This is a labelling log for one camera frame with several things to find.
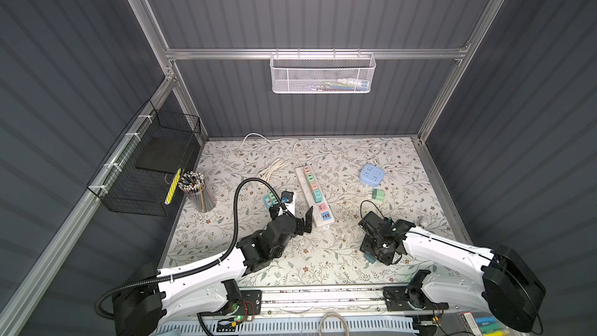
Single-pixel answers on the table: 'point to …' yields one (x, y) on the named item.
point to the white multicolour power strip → (322, 214)
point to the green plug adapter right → (378, 194)
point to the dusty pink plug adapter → (314, 186)
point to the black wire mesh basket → (137, 177)
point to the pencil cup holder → (193, 183)
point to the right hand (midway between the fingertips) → (368, 253)
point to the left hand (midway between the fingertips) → (301, 206)
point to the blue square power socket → (371, 175)
